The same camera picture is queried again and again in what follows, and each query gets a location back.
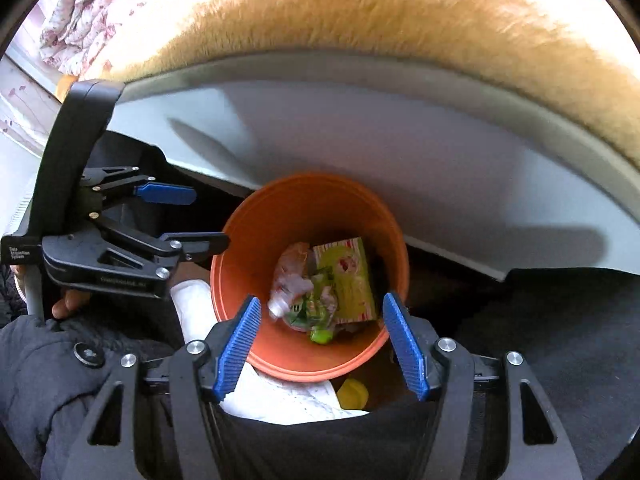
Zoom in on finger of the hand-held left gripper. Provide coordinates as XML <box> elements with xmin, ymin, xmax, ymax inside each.
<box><xmin>82</xmin><ymin>164</ymin><xmax>197</xmax><ymax>207</ymax></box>
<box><xmin>100</xmin><ymin>216</ymin><xmax>232</xmax><ymax>264</ymax></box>

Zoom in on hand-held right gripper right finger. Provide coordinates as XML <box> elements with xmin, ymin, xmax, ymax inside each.
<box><xmin>382</xmin><ymin>291</ymin><xmax>583</xmax><ymax>480</ymax></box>

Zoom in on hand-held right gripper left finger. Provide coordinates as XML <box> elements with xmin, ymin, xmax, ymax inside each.
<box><xmin>65</xmin><ymin>296</ymin><xmax>263</xmax><ymax>480</ymax></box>

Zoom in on green plastic bag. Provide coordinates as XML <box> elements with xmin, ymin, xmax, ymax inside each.
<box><xmin>284</xmin><ymin>269</ymin><xmax>342</xmax><ymax>346</ymax></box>

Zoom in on orange pouch with white cap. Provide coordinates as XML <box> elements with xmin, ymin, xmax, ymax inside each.
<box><xmin>268</xmin><ymin>241</ymin><xmax>317</xmax><ymax>320</ymax></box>

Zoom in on green cardboard box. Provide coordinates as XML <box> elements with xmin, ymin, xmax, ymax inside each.
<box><xmin>312</xmin><ymin>236</ymin><xmax>380</xmax><ymax>326</ymax></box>

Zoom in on orange plastic bin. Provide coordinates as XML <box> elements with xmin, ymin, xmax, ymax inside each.
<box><xmin>210</xmin><ymin>172</ymin><xmax>411</xmax><ymax>384</ymax></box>

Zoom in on person's left forearm dark sleeve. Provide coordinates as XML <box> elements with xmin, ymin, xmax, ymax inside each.
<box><xmin>0</xmin><ymin>265</ymin><xmax>177</xmax><ymax>480</ymax></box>

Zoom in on person's left hand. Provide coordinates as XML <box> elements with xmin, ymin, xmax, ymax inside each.
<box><xmin>51</xmin><ymin>288</ymin><xmax>94</xmax><ymax>321</ymax></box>

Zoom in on white shoe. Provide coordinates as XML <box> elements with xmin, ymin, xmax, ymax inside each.
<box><xmin>170</xmin><ymin>279</ymin><xmax>371</xmax><ymax>421</ymax></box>

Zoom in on yellow round object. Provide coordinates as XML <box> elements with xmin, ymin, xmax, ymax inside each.
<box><xmin>336</xmin><ymin>377</ymin><xmax>371</xmax><ymax>411</ymax></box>

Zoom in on black pants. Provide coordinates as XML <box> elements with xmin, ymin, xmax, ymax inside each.
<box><xmin>210</xmin><ymin>399</ymin><xmax>488</xmax><ymax>480</ymax></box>

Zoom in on folded floral quilt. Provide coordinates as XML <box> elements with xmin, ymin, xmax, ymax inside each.
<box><xmin>39</xmin><ymin>0</ymin><xmax>168</xmax><ymax>75</ymax></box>

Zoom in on floral plush blanket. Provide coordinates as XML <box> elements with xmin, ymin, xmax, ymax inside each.
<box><xmin>95</xmin><ymin>0</ymin><xmax>640</xmax><ymax>171</ymax></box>

